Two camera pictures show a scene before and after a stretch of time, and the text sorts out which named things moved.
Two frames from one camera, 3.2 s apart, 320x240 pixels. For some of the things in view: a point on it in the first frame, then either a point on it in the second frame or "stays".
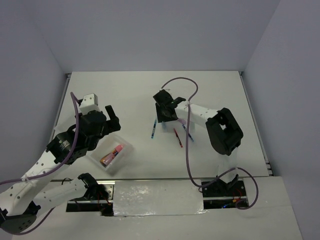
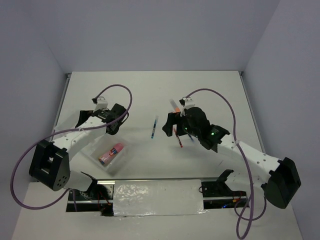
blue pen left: x=154 y=128 stays
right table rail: x=270 y=172 stays
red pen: x=178 y=138 stays
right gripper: x=161 y=117 to x=174 y=118
